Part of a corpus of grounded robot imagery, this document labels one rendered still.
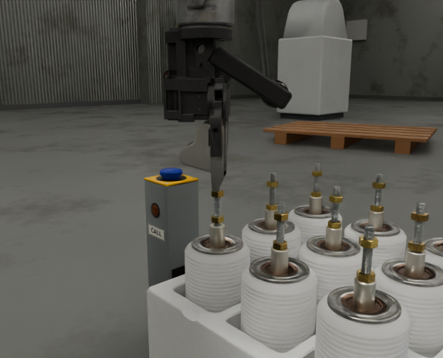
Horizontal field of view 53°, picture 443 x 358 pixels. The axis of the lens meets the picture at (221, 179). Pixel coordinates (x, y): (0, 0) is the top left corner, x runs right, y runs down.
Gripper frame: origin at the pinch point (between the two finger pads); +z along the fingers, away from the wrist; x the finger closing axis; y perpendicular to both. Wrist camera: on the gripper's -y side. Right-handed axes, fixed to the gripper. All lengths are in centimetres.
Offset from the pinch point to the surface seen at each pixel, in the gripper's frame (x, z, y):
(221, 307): 4.7, 17.2, -0.6
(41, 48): -621, -57, 351
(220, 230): 1.0, 7.3, 0.0
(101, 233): -69, 35, 46
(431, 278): 8.6, 9.6, -26.4
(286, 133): -267, 26, -19
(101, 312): -21.8, 34.9, 28.1
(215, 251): 3.7, 9.4, 0.4
